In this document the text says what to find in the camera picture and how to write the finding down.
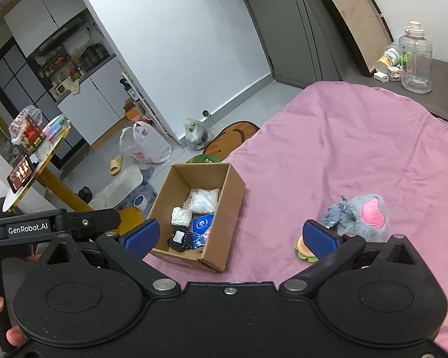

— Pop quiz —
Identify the phone on table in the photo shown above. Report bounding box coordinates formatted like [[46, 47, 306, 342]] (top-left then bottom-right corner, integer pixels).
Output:
[[7, 155, 36, 194]]

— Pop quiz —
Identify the green leaf cartoon rug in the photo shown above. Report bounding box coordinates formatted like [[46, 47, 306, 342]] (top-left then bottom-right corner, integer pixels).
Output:
[[187, 154, 223, 164]]

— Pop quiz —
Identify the yellow slipper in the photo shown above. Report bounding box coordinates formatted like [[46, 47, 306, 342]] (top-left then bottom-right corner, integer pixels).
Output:
[[110, 154, 123, 176]]

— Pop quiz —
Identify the round yellow table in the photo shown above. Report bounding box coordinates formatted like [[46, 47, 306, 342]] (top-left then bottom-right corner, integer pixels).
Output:
[[2, 114, 92, 212]]

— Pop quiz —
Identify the open cardboard box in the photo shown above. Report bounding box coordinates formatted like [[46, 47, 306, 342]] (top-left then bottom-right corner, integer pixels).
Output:
[[149, 163, 246, 273]]

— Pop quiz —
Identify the grey pink plush paw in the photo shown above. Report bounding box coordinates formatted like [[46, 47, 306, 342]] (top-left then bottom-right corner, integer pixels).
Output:
[[346, 194, 389, 243]]

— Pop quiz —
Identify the white tray lid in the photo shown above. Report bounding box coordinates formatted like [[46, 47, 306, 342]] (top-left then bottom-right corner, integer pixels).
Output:
[[89, 164, 143, 210]]

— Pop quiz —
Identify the large clear water jug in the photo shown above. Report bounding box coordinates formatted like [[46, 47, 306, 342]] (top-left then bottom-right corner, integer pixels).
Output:
[[398, 21, 433, 95]]

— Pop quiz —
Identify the plush hamburger toy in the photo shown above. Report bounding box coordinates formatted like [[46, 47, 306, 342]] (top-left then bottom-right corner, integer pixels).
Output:
[[294, 236, 318, 263]]

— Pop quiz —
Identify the small grey trash bag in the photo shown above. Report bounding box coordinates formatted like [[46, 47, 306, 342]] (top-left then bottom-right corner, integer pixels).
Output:
[[183, 118, 212, 151]]

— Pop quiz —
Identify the orange cat rug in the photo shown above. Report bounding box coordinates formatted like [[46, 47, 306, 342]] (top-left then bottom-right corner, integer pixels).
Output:
[[203, 121, 260, 159]]

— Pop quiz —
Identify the white plastic shopping bag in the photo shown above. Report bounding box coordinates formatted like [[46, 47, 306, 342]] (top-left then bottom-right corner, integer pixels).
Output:
[[119, 121, 172, 164]]

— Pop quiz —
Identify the clear plastic bag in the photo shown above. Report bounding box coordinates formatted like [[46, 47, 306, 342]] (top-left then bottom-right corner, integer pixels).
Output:
[[183, 188, 219, 215]]

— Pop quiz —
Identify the white yellow jar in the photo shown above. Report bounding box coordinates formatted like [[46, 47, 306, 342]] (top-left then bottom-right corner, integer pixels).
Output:
[[375, 44, 401, 74]]

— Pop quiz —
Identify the white tissue wad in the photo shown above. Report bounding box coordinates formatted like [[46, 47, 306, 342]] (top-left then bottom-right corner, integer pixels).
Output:
[[171, 207, 192, 227]]

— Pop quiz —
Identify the grey door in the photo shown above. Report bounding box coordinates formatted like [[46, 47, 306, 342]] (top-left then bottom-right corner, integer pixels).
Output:
[[244, 0, 341, 88]]

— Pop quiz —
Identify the tape roll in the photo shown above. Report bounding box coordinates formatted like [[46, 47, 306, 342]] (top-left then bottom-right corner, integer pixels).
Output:
[[133, 194, 148, 212]]

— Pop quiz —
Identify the black framed board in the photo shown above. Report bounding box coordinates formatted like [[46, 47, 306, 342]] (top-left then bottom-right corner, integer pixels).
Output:
[[321, 0, 393, 77]]

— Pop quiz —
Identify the blue tissue pack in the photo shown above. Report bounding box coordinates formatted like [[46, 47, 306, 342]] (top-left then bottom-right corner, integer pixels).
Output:
[[192, 214, 214, 250]]

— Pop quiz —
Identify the left hand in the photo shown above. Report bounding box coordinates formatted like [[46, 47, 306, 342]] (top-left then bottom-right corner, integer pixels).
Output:
[[0, 253, 42, 348]]

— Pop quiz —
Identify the black lace patch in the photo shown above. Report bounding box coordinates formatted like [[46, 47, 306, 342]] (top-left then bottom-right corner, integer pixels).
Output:
[[167, 226, 192, 252]]

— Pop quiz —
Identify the pink bed sheet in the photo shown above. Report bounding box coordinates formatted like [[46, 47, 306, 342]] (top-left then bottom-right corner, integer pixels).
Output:
[[141, 80, 448, 306]]

